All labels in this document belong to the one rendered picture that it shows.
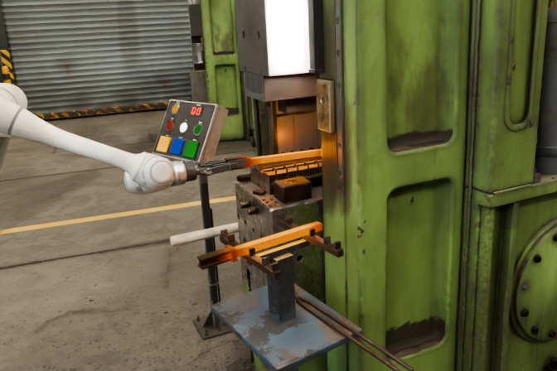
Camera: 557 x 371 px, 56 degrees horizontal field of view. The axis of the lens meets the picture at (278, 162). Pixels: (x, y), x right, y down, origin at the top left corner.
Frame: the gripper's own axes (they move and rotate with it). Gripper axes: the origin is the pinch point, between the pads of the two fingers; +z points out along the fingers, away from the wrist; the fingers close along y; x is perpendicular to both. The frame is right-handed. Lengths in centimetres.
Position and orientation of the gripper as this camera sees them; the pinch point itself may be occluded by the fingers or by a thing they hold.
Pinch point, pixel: (236, 162)
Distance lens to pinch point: 198.8
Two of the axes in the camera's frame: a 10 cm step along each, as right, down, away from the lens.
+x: -0.6, -9.6, -2.7
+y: 4.1, 2.3, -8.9
